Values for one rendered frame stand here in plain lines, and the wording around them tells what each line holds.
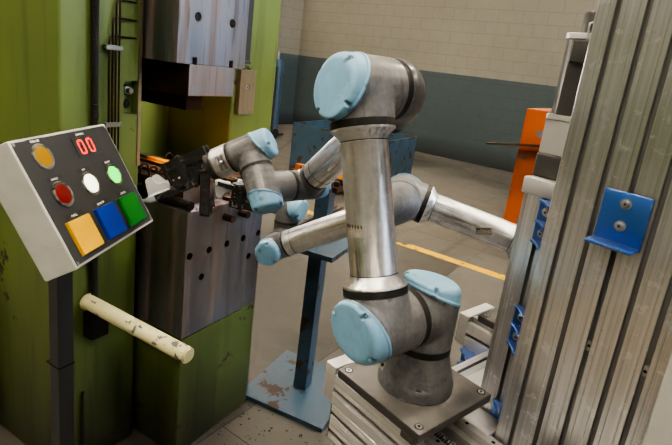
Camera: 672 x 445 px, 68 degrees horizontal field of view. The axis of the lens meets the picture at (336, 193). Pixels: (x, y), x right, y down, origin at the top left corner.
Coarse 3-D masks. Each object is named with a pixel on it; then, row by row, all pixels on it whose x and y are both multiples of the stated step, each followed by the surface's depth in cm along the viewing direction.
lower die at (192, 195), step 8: (144, 160) 183; (144, 168) 176; (152, 168) 175; (160, 168) 176; (144, 176) 169; (152, 176) 169; (144, 184) 170; (184, 192) 161; (192, 192) 164; (192, 200) 165
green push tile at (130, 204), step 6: (132, 192) 128; (120, 198) 122; (126, 198) 124; (132, 198) 126; (120, 204) 122; (126, 204) 123; (132, 204) 126; (138, 204) 128; (126, 210) 122; (132, 210) 125; (138, 210) 127; (126, 216) 122; (132, 216) 124; (138, 216) 126; (144, 216) 129; (132, 222) 123; (138, 222) 125
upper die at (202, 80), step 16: (144, 64) 161; (160, 64) 157; (176, 64) 154; (192, 64) 152; (144, 80) 162; (160, 80) 158; (176, 80) 155; (192, 80) 153; (208, 80) 159; (224, 80) 165; (224, 96) 167
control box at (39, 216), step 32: (96, 128) 124; (0, 160) 97; (32, 160) 100; (64, 160) 109; (96, 160) 120; (0, 192) 98; (32, 192) 98; (96, 192) 115; (128, 192) 127; (32, 224) 99; (64, 224) 102; (96, 224) 111; (128, 224) 122; (32, 256) 101; (64, 256) 100; (96, 256) 108
